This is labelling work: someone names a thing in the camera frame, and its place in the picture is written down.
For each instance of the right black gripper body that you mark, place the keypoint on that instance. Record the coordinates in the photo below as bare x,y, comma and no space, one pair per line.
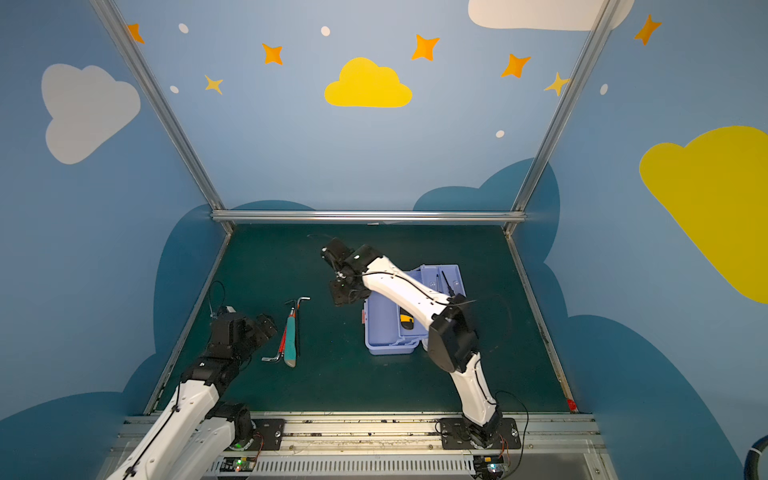
342,282

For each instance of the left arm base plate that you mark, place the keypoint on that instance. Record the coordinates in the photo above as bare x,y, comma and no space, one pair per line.
266,435

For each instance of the red handled hex key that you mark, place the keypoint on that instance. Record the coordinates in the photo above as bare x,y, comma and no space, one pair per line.
279,355

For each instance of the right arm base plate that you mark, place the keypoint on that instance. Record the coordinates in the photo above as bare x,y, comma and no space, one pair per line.
458,433

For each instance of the silver hex key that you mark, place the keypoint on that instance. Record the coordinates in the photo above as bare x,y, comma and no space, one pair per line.
296,308

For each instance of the right controller board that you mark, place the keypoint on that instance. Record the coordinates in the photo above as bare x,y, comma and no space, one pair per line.
488,468

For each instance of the teal utility knife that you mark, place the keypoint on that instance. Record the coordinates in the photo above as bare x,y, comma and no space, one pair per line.
290,350

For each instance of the white blue tool box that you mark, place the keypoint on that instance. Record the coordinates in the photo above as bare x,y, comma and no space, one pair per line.
382,331

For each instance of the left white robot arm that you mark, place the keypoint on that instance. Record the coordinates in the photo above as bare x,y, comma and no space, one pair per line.
196,426

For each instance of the aluminium front rail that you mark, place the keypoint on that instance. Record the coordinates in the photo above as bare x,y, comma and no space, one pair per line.
393,444

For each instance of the orange handled screwdriver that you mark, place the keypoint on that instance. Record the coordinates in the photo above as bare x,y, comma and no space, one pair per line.
450,290

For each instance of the left controller board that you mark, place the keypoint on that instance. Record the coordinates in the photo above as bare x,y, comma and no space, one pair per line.
237,465

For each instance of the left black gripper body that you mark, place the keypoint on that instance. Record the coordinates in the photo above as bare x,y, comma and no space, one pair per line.
260,327

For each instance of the right frame post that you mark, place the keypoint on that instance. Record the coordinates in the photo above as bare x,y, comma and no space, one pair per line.
583,68

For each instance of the back horizontal frame bar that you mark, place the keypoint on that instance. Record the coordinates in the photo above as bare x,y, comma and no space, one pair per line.
328,217

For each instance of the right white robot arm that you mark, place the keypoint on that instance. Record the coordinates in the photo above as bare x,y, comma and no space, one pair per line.
453,343

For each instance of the controller board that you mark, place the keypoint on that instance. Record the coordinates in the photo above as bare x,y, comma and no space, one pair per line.
237,465
488,468

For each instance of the frame post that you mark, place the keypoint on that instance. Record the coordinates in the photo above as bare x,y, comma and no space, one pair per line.
113,22
583,68

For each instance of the left frame post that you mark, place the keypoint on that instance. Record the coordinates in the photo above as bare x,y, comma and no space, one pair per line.
113,22

